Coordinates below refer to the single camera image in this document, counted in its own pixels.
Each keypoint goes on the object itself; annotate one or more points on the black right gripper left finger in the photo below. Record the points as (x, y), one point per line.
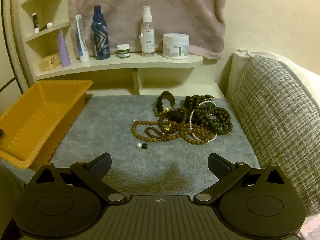
(91, 174)

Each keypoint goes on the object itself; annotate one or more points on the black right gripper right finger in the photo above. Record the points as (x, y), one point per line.
(227, 173)

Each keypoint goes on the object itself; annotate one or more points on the orange plastic tray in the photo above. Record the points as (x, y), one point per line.
(33, 127)

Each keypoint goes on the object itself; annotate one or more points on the black wrist watch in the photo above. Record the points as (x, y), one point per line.
(164, 103)

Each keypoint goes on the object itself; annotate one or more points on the grey fluffy mat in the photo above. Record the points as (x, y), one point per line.
(171, 167)

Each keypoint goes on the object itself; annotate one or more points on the grey plaid pillow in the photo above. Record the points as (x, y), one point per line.
(281, 120)

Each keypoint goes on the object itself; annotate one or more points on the lilac tube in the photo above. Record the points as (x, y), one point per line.
(63, 52)

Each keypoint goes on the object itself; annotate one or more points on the white blue tube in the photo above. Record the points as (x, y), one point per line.
(83, 50)

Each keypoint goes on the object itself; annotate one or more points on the small cardboard box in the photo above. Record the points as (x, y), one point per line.
(49, 63)

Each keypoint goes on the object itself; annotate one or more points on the small green lid jar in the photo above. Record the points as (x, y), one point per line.
(123, 50)

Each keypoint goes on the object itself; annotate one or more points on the white cream jar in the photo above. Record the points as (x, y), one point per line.
(175, 46)

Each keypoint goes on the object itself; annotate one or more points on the dark blue spray bottle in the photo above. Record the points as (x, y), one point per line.
(100, 35)

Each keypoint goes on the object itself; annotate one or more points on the clear spray bottle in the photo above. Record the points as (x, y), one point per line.
(147, 33)

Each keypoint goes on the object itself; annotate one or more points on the black white standing tube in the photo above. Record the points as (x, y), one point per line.
(35, 22)

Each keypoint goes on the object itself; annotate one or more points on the black white lying tube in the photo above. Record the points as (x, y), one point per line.
(47, 26)

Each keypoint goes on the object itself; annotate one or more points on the pink hanging towel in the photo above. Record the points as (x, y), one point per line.
(202, 20)

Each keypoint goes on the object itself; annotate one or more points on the cream wooden shelf unit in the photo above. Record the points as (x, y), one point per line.
(113, 76)

